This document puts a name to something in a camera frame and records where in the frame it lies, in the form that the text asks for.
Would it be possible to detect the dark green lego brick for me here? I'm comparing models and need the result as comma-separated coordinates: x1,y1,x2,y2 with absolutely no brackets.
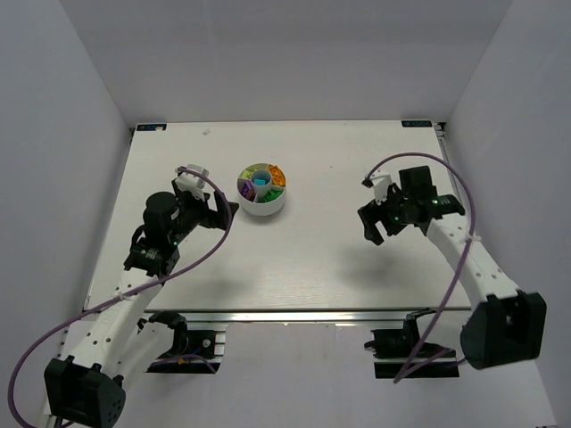
257,190,283,203

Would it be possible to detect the blue corner sticker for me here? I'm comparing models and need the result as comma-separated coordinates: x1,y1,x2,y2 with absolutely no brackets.
401,119,433,128
136,123,167,132

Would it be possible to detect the lime green lego brick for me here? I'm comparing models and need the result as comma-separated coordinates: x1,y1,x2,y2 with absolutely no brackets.
240,166,258,180

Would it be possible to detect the purple lego brick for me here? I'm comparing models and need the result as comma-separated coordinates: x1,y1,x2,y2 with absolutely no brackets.
240,180,256,202

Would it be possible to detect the left blue corner sticker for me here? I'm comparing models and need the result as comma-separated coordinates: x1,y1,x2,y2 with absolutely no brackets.
136,123,167,132

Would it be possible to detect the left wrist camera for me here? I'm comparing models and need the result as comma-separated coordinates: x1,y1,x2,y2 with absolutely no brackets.
174,164,209,202

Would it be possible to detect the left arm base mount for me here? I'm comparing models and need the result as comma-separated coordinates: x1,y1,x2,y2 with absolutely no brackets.
137,311,221,375

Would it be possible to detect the orange lego brick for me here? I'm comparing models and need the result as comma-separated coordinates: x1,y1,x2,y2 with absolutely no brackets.
268,165,286,187

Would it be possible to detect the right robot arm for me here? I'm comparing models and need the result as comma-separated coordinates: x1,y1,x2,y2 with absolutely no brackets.
358,166,547,369

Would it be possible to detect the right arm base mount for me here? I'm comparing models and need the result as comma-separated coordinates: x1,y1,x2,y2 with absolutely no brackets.
364,309,459,380

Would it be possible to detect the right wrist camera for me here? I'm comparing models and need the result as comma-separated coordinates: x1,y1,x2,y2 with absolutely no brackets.
362,168,393,205

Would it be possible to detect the right blue corner sticker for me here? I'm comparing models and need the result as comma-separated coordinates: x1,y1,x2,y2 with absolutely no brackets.
401,119,433,128

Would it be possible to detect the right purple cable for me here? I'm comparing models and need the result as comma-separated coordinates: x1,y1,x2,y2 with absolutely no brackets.
366,152,476,384

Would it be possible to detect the white round divided container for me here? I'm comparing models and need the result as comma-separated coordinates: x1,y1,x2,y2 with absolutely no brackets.
236,163,286,217

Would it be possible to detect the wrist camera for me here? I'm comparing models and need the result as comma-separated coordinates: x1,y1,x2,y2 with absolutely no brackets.
174,164,209,202
362,168,393,205

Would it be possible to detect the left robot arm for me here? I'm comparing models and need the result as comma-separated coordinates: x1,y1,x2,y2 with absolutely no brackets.
44,190,239,427

